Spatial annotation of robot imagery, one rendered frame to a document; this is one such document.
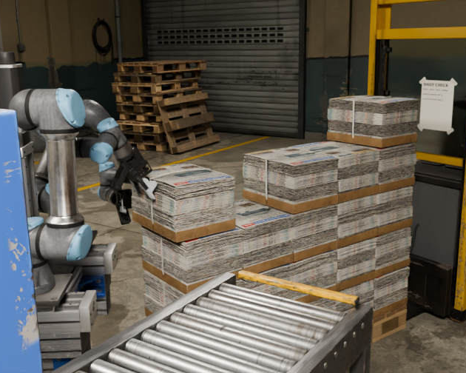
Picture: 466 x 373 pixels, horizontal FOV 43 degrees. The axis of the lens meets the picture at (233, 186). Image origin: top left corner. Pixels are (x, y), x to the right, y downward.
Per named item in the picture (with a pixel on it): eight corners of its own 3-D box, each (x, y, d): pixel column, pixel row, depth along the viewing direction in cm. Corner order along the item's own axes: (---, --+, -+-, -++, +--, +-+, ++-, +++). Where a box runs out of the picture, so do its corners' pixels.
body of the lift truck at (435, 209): (376, 281, 401) (382, 166, 382) (425, 263, 433) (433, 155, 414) (470, 317, 347) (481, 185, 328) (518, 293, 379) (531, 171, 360)
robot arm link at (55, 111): (54, 253, 197) (42, 87, 187) (96, 255, 195) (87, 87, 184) (36, 265, 186) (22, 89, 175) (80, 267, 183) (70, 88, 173)
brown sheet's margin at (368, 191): (285, 188, 313) (285, 180, 312) (324, 180, 329) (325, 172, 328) (339, 203, 283) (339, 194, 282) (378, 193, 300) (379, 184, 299)
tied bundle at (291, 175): (241, 198, 296) (241, 153, 291) (285, 189, 313) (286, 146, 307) (292, 215, 266) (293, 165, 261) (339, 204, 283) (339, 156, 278)
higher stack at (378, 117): (321, 318, 350) (325, 98, 319) (356, 304, 367) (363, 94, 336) (372, 343, 320) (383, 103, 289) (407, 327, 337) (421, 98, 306)
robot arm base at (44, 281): (1, 297, 188) (-3, 268, 185) (15, 279, 202) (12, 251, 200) (49, 296, 188) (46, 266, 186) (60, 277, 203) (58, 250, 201)
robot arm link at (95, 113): (108, 94, 254) (146, 173, 288) (87, 94, 259) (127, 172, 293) (96, 112, 247) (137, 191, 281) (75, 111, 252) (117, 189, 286)
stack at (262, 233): (147, 388, 282) (137, 220, 262) (322, 317, 350) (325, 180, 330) (191, 428, 252) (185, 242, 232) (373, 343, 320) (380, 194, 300)
